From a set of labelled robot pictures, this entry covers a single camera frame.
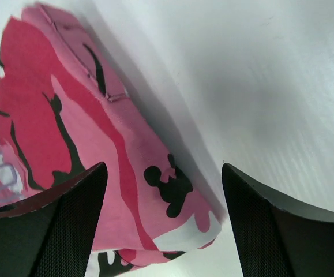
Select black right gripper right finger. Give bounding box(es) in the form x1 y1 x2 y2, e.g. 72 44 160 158
222 163 334 276

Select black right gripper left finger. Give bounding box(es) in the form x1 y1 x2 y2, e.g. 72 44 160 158
0 162 108 276

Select pink camouflage trousers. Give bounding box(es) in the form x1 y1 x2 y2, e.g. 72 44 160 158
0 3 222 276

